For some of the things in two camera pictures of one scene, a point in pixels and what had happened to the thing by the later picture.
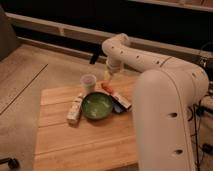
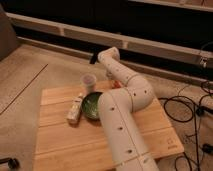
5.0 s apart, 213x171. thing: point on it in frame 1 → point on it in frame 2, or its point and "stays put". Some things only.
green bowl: (97, 105) stays put
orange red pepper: (107, 87) → (117, 84)
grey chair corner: (8, 40) stays put
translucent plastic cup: (88, 81) stays put
